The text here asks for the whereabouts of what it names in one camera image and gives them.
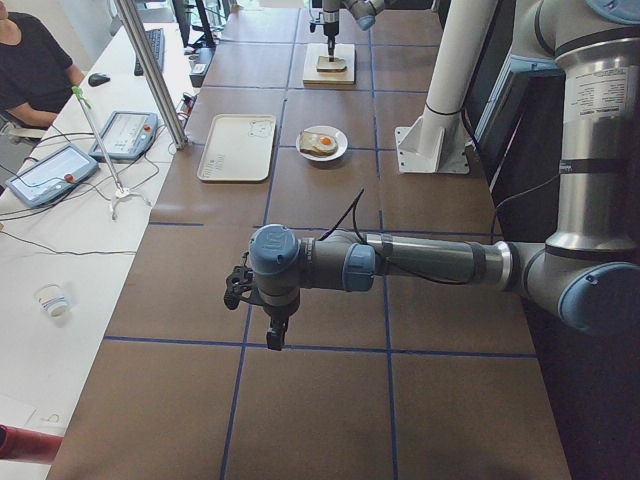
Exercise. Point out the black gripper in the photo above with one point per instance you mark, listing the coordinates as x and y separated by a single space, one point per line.
278 312
330 21

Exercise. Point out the brown bread slice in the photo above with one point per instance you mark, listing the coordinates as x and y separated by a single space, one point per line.
326 64

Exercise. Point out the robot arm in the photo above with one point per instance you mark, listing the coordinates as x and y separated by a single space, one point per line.
364 12
583 272

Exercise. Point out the white round plate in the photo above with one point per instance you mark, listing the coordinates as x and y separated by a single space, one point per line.
329 130

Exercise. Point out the bread slice under egg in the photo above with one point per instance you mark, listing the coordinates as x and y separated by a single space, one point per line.
304 146

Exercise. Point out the wooden cutting board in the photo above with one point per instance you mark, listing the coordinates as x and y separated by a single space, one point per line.
311 77

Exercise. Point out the fried egg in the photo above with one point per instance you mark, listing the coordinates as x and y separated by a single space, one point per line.
322 143

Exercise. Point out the cream bear serving tray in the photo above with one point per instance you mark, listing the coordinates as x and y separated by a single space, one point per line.
238 148

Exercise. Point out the black keyboard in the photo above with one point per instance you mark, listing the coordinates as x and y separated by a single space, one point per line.
156 40

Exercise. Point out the paper cup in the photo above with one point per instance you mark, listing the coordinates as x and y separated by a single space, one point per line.
52 300

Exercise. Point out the far teach pendant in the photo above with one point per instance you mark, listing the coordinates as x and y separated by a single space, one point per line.
128 135

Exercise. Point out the teach pendant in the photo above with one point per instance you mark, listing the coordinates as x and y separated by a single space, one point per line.
53 176
128 135

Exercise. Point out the black computer mouse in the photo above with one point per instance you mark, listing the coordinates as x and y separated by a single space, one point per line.
98 79

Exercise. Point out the near teach pendant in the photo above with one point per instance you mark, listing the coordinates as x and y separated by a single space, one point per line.
53 176

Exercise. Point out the red object at corner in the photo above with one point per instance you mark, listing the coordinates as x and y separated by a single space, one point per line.
22 445

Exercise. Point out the person in black shirt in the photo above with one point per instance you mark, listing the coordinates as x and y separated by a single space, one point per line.
37 75

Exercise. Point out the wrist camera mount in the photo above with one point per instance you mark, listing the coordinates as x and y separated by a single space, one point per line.
315 20
241 286

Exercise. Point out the white camera mast pole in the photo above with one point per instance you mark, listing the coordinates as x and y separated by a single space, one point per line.
464 34

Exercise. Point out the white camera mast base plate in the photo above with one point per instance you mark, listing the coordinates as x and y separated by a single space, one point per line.
429 157

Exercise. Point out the aluminium profile post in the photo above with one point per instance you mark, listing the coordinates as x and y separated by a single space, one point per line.
134 28

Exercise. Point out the grabber stick with green handle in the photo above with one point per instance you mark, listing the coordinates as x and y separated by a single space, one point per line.
121 192

